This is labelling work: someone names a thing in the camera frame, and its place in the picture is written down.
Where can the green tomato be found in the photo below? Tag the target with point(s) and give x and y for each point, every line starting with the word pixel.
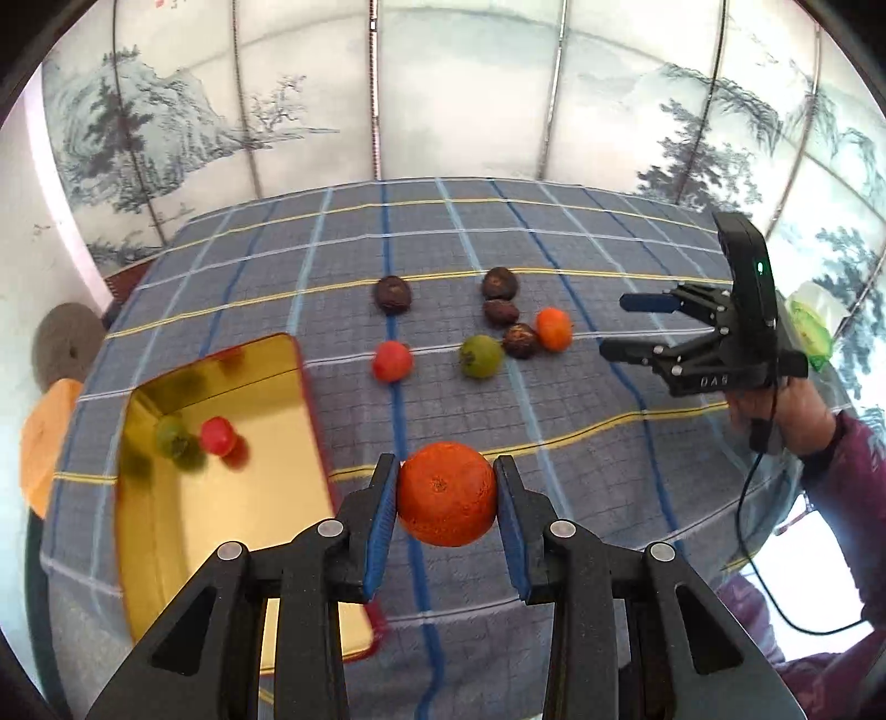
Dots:
pixel 170 436

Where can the painted folding screen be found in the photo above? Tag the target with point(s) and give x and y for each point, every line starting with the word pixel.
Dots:
pixel 158 111

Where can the red tomato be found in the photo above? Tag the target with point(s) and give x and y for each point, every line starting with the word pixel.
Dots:
pixel 217 436
pixel 392 362

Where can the orange mandarin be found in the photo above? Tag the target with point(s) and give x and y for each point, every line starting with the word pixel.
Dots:
pixel 554 328
pixel 446 495

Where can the blue plaid tablecloth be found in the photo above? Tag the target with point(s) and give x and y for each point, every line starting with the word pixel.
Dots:
pixel 609 445

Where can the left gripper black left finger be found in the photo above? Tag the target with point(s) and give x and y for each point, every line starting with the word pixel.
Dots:
pixel 201 658

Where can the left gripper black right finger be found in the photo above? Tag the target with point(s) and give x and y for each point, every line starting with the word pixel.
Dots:
pixel 636 634

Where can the green kiwi-like fruit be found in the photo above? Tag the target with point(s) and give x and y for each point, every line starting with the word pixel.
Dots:
pixel 480 356

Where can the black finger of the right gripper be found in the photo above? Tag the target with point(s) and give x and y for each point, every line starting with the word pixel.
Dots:
pixel 664 301
pixel 654 354

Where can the green plastic bag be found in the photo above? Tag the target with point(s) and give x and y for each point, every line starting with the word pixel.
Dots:
pixel 816 315

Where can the round stone millstone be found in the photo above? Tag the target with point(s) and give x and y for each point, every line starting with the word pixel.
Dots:
pixel 66 344

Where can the person's right hand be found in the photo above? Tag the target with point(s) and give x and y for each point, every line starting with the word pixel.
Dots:
pixel 805 422

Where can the gold toffee tin tray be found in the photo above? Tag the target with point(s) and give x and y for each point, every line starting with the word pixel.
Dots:
pixel 171 514

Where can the dark brown passion fruit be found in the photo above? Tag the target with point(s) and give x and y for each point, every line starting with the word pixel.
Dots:
pixel 392 295
pixel 499 283
pixel 500 313
pixel 520 341

